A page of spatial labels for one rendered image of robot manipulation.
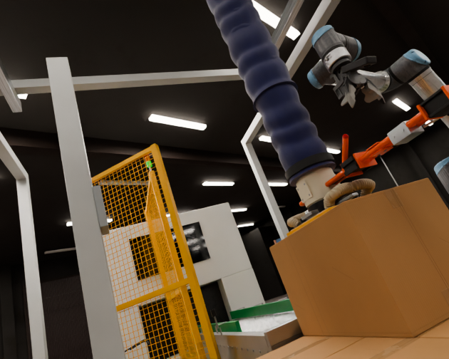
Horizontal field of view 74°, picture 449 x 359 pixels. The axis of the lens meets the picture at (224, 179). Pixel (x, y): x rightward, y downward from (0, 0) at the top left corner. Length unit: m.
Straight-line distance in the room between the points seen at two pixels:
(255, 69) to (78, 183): 1.42
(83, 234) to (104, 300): 0.43
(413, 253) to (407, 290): 0.12
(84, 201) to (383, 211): 1.80
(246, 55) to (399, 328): 1.28
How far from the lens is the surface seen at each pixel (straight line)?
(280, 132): 1.40
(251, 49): 1.63
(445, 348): 0.90
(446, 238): 1.22
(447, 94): 0.98
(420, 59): 1.85
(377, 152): 1.12
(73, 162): 2.37
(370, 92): 1.22
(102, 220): 2.15
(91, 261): 2.10
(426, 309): 1.07
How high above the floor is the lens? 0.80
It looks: 20 degrees up
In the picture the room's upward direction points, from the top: 20 degrees counter-clockwise
